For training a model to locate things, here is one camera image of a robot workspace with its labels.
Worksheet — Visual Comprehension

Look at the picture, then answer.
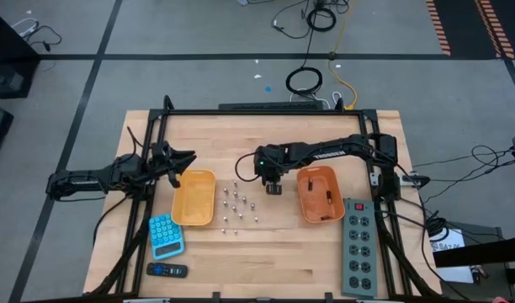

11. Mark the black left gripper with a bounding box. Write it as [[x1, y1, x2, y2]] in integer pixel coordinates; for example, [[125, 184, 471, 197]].
[[143, 142, 198, 189]]

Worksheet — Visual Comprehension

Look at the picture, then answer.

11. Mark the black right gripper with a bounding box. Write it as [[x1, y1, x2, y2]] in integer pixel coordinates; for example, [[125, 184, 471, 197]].
[[253, 144, 289, 196]]

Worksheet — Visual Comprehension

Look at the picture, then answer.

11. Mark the yellow plastic bin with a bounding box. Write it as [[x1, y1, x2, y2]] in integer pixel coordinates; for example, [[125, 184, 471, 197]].
[[171, 168, 217, 227]]

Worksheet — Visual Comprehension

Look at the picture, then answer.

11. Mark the orange plastic bin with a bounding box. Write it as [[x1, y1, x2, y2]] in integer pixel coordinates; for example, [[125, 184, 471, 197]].
[[296, 165, 346, 225]]

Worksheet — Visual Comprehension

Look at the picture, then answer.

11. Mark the blue desk calculator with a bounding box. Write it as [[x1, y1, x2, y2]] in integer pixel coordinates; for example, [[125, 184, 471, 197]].
[[147, 213, 186, 261]]

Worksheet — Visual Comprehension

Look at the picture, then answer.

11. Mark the black remote control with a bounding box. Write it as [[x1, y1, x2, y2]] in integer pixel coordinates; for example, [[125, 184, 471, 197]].
[[146, 262, 189, 279]]

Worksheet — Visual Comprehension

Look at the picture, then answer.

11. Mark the grey metal power strip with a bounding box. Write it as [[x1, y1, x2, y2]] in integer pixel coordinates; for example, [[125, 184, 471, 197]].
[[340, 198, 379, 300]]

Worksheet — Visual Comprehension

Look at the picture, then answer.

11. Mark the black plug adapter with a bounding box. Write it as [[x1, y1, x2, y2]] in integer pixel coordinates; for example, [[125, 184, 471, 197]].
[[400, 172, 431, 189]]

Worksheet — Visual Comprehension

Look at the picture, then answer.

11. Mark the white label sheet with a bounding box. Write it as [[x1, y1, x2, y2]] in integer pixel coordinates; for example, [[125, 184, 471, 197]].
[[428, 228, 467, 253]]

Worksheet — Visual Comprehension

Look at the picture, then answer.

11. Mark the black cabinet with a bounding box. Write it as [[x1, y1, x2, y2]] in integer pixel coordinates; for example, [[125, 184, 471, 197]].
[[0, 8, 42, 100]]

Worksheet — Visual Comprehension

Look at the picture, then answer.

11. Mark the black metal beam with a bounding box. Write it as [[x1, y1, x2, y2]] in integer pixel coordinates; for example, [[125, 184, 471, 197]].
[[433, 235, 515, 268]]

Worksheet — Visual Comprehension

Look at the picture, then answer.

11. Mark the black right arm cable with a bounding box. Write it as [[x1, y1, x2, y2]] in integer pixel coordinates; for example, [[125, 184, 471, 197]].
[[234, 151, 263, 183]]

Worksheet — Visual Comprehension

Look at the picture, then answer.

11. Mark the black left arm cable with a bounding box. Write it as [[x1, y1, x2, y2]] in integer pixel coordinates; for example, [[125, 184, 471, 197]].
[[126, 125, 143, 155]]

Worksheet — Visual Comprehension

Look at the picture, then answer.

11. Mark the black aluminium table frame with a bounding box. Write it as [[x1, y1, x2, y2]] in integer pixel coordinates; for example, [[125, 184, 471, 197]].
[[87, 94, 442, 303]]

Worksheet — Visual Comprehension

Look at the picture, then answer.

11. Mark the black arm base cable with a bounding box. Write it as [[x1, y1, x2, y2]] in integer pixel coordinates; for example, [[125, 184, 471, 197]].
[[92, 194, 135, 247]]

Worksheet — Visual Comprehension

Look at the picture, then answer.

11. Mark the black coiled floor cable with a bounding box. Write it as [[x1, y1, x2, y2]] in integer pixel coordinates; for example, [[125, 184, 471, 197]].
[[284, 66, 324, 96], [423, 210, 452, 239], [305, 6, 338, 33]]

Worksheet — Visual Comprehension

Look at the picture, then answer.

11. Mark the white floor cable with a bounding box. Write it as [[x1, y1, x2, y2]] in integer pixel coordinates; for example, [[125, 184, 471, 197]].
[[11, 17, 39, 37], [289, 87, 345, 109]]

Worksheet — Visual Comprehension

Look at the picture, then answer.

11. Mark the yellow floor cable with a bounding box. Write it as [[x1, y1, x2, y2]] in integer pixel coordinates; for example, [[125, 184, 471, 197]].
[[327, 0, 358, 111]]

